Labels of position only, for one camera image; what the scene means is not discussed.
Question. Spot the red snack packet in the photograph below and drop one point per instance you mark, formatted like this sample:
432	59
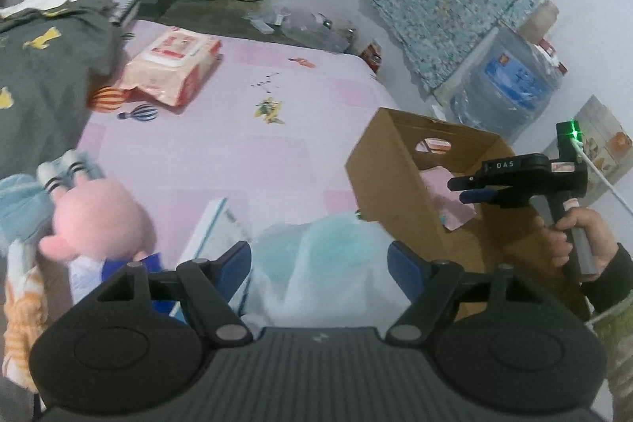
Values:
372	55

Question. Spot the blue fabric item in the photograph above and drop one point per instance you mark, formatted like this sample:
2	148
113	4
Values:
148	262

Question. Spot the person's right forearm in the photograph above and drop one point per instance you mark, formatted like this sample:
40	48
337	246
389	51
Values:
615	283

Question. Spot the white flat book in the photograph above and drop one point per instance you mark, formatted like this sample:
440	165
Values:
217	229

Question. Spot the pale blue knitted cloth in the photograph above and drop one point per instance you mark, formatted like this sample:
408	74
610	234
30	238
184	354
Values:
20	204

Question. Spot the orange striped white cloth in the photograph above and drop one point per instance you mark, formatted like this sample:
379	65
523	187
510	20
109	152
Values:
24	313

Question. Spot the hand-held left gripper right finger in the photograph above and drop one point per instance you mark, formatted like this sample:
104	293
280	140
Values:
403	265

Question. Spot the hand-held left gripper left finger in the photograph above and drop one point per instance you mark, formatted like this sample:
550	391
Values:
236	265

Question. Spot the light blue fluffy cloth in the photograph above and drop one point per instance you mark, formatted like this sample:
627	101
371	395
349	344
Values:
321	264

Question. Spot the clear blue water jug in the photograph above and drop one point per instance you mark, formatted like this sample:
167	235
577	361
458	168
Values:
509	88

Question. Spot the striped light blue socks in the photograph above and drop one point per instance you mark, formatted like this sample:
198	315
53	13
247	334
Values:
64	167

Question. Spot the pink plush toy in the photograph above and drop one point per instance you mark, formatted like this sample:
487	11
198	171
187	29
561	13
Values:
94	214

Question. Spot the illustrated paper booklet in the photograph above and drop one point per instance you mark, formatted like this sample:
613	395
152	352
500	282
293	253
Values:
606	140

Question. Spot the clear plastic bottle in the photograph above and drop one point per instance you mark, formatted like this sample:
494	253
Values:
321	29

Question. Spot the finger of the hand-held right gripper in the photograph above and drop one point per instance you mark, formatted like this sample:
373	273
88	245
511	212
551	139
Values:
475	196
470	182

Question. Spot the pink paper sheet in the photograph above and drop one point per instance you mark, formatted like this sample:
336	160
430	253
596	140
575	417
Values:
447	199

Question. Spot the person's right hand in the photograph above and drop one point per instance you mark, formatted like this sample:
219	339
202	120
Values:
601	239

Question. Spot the pink wet wipes pack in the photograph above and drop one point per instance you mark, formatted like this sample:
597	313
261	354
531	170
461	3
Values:
170	68

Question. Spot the brown cardboard box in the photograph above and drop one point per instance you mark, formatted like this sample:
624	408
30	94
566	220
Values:
395	184

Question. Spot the grey blanket with yellow print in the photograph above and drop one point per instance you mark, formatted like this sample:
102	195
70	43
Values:
44	76

